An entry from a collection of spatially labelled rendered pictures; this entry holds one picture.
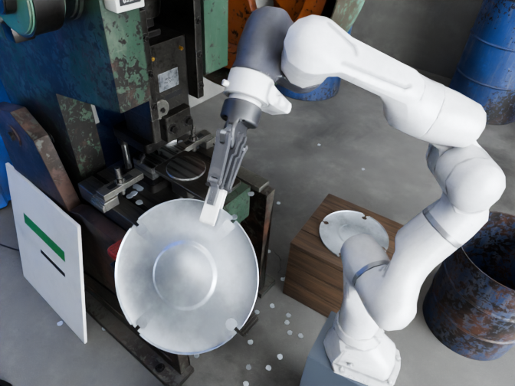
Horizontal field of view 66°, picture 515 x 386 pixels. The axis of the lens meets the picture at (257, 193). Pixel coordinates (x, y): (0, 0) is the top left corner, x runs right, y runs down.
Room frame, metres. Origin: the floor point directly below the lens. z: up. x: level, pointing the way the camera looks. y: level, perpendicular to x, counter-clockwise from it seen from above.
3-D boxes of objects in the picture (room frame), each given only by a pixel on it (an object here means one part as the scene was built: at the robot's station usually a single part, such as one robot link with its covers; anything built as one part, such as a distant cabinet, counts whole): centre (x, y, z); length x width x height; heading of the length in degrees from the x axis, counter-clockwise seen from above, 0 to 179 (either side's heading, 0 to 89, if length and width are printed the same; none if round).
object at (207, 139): (1.20, 0.24, 0.76); 0.17 x 0.06 x 0.10; 145
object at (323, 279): (1.16, -0.42, 0.18); 0.40 x 0.38 x 0.35; 60
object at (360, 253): (0.64, -0.29, 0.71); 0.18 x 0.11 x 0.25; 16
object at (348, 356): (0.58, -0.34, 0.52); 0.22 x 0.19 x 0.14; 62
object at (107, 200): (0.92, 0.43, 0.76); 0.17 x 0.06 x 0.10; 145
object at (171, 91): (1.04, 0.30, 1.04); 0.17 x 0.15 x 0.30; 55
